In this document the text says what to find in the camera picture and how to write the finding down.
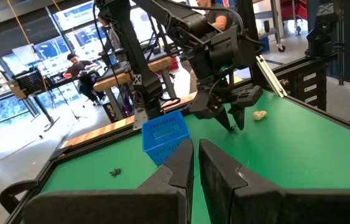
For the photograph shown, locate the silver aluminium bar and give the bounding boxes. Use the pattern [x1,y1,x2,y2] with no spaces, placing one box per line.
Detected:
[254,54,288,98]

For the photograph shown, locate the black table edge frame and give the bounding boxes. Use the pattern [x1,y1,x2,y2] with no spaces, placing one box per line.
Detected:
[5,88,350,224]

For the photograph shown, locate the wooden table side board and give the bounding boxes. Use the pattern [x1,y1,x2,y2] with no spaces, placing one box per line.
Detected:
[61,91,199,149]

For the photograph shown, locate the metal wheeled cart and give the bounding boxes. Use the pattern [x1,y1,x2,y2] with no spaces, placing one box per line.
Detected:
[252,0,287,53]

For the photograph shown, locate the black floor stand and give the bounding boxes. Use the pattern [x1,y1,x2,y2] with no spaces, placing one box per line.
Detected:
[31,93,61,133]

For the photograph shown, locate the blue plastic basket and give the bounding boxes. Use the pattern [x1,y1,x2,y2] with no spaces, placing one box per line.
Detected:
[141,110,191,166]

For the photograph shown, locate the black mesh crate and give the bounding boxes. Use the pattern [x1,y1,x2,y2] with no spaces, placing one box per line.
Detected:
[12,67,47,96]

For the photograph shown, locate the black plastic spider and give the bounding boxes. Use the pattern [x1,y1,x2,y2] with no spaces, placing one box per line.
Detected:
[108,167,123,178]

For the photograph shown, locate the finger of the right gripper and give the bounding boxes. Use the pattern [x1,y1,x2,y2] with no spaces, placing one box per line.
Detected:
[228,104,246,131]
[214,107,233,131]

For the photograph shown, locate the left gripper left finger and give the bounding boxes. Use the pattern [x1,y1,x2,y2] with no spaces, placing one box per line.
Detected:
[22,138,195,224]

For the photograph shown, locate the black camera cable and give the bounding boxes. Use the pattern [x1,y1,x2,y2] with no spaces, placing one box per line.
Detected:
[162,0,265,54]

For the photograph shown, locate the red box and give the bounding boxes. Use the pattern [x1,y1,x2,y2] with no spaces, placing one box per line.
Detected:
[168,55,180,72]

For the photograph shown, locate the blue plastic bin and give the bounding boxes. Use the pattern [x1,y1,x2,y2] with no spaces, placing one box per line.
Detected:
[257,35,271,54]

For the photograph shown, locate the black arched handle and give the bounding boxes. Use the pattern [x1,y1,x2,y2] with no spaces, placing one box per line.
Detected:
[0,179,39,215]

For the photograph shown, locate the red tool cabinet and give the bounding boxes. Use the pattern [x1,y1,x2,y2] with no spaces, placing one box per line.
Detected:
[279,0,308,22]

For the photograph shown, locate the yellow hanging cable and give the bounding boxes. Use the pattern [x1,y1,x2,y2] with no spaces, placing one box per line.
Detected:
[6,0,48,91]

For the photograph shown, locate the cream plastic skull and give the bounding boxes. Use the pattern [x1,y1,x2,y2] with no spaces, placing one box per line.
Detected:
[252,110,269,121]

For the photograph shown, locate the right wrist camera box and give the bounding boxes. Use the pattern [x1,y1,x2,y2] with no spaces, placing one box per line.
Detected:
[208,25,258,72]

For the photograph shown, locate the black pole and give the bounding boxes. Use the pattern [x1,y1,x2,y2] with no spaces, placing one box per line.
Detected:
[337,0,346,86]

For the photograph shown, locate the person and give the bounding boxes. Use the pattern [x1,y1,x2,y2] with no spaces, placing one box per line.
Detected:
[63,52,108,107]
[179,0,235,94]

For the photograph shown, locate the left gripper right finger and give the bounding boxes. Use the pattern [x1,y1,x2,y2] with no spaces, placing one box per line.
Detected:
[198,139,350,224]

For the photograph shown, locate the wooden background table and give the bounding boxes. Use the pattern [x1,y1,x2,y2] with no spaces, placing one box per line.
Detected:
[93,55,178,121]

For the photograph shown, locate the large glass window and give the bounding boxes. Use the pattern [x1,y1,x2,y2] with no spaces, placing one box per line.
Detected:
[52,1,107,60]
[2,35,73,77]

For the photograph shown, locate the black drawer unit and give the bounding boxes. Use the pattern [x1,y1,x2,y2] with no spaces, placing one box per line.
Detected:
[293,65,328,112]

